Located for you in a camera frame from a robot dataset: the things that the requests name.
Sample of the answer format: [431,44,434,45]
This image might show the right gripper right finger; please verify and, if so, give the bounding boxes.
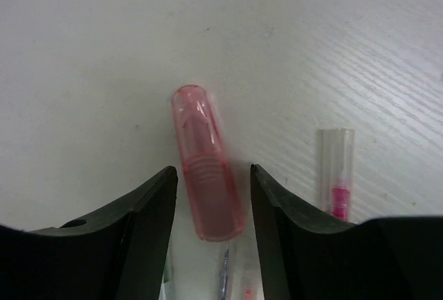
[251,164,442,299]

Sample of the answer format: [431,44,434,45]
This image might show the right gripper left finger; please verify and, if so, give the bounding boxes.
[1,166,178,299]

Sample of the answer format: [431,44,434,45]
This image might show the green gel pen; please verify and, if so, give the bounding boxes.
[159,244,176,300]

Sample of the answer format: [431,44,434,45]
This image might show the orange gel pen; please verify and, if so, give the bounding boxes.
[241,269,260,300]

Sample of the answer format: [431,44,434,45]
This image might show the pink gel pen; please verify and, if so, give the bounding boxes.
[319,128,354,222]

